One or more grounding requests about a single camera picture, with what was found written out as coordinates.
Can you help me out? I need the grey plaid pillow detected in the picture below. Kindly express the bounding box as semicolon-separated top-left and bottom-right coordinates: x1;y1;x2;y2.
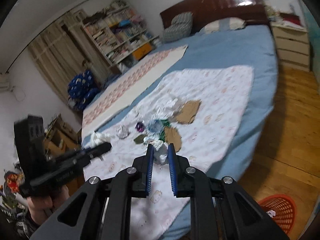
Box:
163;11;193;43

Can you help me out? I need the blue bed mattress sheet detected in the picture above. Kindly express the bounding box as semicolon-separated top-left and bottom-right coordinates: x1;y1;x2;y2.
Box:
81;24;279;240

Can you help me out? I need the blue moon-print bundle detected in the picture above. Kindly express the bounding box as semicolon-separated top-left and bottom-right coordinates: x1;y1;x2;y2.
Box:
67;69;100;112

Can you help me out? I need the blue clear plastic bag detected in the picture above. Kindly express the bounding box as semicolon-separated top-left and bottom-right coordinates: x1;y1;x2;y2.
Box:
147;119;164;141

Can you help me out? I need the crumpled grey paper ball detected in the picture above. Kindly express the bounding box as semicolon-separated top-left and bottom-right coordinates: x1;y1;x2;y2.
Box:
116;125;129;139

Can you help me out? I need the cream drawer nightstand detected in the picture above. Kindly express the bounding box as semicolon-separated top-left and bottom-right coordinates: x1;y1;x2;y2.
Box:
271;22;311;72

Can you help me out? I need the white paper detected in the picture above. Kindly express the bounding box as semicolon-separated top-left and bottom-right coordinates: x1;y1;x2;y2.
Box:
151;140;168;165

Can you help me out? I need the white bookshelf with books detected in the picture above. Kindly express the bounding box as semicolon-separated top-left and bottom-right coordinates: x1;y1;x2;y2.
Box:
82;0;161;73

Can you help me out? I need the small brown cardboard piece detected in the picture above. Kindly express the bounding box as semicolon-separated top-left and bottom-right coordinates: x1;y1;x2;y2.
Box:
164;127;182;152

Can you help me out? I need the dark red wooden headboard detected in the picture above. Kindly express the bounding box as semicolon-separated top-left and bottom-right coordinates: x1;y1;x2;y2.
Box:
160;0;270;34

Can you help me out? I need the red plastic mesh basket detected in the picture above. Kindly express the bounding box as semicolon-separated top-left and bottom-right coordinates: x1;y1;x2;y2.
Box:
258;194;297;235

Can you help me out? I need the pink checkered folded quilt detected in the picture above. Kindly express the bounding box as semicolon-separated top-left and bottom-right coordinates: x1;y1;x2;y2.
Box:
82;45;188;137

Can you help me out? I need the white pillow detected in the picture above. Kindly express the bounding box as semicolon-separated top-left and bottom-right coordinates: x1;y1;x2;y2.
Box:
200;17;246;34

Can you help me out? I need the white tissue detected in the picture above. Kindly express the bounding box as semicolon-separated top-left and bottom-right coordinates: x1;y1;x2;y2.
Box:
89;132;113;147

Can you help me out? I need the beige curtain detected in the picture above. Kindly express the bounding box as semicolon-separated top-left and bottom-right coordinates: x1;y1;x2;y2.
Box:
28;12;111;103

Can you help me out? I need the white patterned blanket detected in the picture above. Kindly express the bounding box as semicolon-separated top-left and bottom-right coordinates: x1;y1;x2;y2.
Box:
84;66;254;239

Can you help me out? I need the white plastic bag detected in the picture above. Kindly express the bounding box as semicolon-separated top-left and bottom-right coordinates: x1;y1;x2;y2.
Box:
153;94;183;119

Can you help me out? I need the person's left hand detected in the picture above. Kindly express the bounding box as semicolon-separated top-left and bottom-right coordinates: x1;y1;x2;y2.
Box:
27;185;69;225

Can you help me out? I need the large brown cardboard piece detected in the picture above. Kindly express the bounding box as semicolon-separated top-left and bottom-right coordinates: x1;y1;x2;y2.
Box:
173;100;201;124

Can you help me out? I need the purple foil wrapper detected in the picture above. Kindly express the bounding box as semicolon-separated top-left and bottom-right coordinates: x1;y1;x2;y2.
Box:
135;122;145;133

